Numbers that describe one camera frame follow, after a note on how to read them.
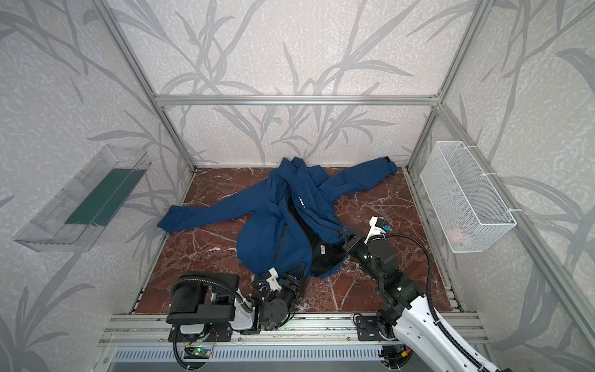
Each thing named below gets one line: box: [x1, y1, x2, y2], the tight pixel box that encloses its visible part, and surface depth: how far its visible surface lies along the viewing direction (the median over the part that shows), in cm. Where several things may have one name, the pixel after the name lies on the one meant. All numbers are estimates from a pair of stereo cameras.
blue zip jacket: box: [157, 156, 398, 278], surface depth 101 cm
